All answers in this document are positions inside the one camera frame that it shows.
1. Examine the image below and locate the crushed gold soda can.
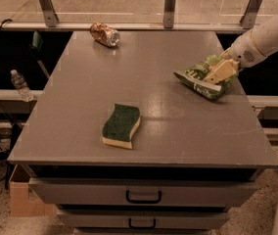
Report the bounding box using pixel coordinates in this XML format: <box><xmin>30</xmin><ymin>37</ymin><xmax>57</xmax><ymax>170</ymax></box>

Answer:
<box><xmin>90</xmin><ymin>23</ymin><xmax>120</xmax><ymax>47</ymax></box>

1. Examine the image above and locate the green jalapeno chip bag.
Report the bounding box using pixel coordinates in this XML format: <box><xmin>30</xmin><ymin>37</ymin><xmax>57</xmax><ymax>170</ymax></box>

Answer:
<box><xmin>174</xmin><ymin>55</ymin><xmax>240</xmax><ymax>101</ymax></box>

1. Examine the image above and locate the middle metal bracket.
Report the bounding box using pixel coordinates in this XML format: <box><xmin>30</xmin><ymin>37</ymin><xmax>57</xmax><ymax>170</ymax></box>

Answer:
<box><xmin>162</xmin><ymin>0</ymin><xmax>176</xmax><ymax>28</ymax></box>

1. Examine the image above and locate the grey drawer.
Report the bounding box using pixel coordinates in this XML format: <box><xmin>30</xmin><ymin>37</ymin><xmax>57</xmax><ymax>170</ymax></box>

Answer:
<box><xmin>57</xmin><ymin>210</ymin><xmax>228</xmax><ymax>230</ymax></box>
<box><xmin>29</xmin><ymin>178</ymin><xmax>256</xmax><ymax>208</ymax></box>

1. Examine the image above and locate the green and yellow sponge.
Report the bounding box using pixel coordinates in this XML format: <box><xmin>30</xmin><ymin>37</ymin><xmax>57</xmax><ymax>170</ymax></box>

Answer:
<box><xmin>102</xmin><ymin>104</ymin><xmax>141</xmax><ymax>150</ymax></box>

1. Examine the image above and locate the left metal bracket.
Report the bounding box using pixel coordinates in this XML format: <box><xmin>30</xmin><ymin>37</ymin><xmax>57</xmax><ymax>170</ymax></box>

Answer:
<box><xmin>38</xmin><ymin>0</ymin><xmax>59</xmax><ymax>27</ymax></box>

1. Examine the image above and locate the metal bracket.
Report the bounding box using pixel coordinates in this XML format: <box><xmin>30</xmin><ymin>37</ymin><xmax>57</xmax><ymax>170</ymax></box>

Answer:
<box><xmin>162</xmin><ymin>0</ymin><xmax>176</xmax><ymax>28</ymax></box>
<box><xmin>38</xmin><ymin>0</ymin><xmax>59</xmax><ymax>27</ymax></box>
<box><xmin>240</xmin><ymin>0</ymin><xmax>263</xmax><ymax>29</ymax></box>

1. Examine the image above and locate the clear plastic water bottle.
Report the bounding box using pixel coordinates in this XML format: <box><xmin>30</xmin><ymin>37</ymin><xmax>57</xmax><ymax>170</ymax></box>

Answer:
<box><xmin>11</xmin><ymin>70</ymin><xmax>33</xmax><ymax>102</ymax></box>

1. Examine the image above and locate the right metal bracket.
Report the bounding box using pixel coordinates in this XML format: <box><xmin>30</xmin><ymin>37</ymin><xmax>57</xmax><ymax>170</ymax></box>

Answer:
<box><xmin>240</xmin><ymin>0</ymin><xmax>263</xmax><ymax>29</ymax></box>

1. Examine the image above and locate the cardboard box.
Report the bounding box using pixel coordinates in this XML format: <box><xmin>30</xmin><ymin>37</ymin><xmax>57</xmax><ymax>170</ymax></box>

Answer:
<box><xmin>9</xmin><ymin>165</ymin><xmax>57</xmax><ymax>217</ymax></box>

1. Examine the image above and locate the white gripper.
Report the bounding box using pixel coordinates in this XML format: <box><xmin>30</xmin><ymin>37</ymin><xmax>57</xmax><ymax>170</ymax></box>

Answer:
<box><xmin>204</xmin><ymin>30</ymin><xmax>265</xmax><ymax>84</ymax></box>

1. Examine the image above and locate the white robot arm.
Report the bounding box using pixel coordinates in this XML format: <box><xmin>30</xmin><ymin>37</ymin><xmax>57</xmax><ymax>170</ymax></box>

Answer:
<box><xmin>204</xmin><ymin>15</ymin><xmax>278</xmax><ymax>84</ymax></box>

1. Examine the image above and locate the top grey drawer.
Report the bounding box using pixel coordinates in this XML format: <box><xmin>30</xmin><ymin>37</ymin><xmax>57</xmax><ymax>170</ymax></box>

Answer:
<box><xmin>29</xmin><ymin>178</ymin><xmax>256</xmax><ymax>208</ymax></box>

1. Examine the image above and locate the grey drawer cabinet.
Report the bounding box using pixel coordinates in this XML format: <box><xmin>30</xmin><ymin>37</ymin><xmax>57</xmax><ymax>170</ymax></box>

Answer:
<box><xmin>9</xmin><ymin>31</ymin><xmax>278</xmax><ymax>235</ymax></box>

